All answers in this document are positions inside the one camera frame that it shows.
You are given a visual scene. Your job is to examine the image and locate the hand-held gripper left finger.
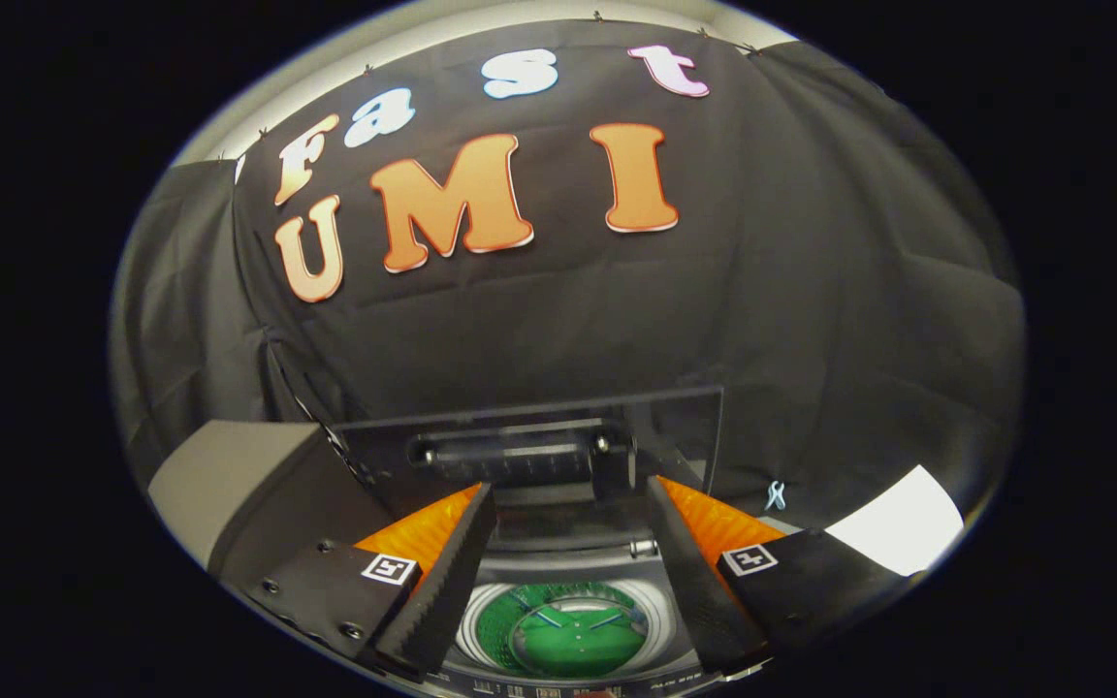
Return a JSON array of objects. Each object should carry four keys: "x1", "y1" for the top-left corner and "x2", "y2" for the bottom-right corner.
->
[{"x1": 239, "y1": 483, "x2": 498, "y2": 680}]

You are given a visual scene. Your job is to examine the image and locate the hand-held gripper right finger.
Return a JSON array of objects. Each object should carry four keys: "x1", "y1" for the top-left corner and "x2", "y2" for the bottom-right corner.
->
[{"x1": 646, "y1": 475, "x2": 909, "y2": 675}]

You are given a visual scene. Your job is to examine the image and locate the grey washing machine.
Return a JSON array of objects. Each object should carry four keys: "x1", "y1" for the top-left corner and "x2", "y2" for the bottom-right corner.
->
[{"x1": 437, "y1": 485, "x2": 715, "y2": 698}]

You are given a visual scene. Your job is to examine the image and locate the green polo shirt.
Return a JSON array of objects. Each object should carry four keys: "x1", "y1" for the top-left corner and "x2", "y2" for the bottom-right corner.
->
[{"x1": 474, "y1": 582, "x2": 652, "y2": 678}]

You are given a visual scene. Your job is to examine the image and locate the black backdrop cloth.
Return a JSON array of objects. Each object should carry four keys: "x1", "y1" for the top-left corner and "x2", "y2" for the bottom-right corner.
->
[{"x1": 111, "y1": 19, "x2": 1027, "y2": 544}]

